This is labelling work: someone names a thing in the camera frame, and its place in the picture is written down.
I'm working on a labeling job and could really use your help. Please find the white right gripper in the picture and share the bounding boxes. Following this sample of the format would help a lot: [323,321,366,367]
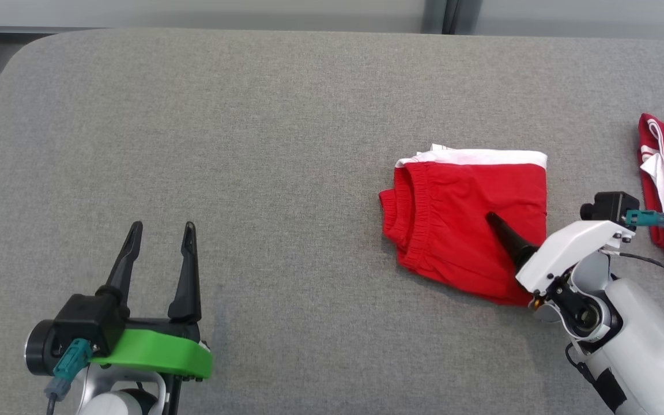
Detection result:
[485,212,636,295]

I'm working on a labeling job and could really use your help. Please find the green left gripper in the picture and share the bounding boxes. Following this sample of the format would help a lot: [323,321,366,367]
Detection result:
[90,221,214,382]

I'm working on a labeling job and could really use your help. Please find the red shorts with white trim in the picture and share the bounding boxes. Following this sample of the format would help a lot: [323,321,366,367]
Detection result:
[379,144,549,307]

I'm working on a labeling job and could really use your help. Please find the black cable with teal plug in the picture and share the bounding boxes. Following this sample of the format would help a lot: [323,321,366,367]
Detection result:
[43,338,94,415]
[617,209,664,342]

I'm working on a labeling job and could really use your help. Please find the grey partition post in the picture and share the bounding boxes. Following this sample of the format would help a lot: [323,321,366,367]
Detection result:
[423,0,484,36]

